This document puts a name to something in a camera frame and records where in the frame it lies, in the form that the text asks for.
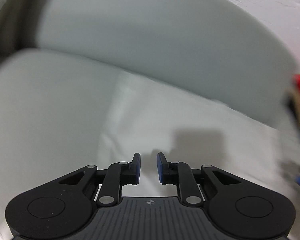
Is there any grey back pillow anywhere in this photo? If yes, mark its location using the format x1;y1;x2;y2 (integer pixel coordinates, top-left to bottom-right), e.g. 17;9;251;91
0;0;31;54

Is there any grey sofa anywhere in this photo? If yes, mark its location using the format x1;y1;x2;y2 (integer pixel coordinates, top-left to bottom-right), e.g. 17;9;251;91
0;0;299;239

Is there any light grey shirt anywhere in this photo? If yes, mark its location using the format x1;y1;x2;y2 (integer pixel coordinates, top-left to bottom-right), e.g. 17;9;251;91
97;74;300;239

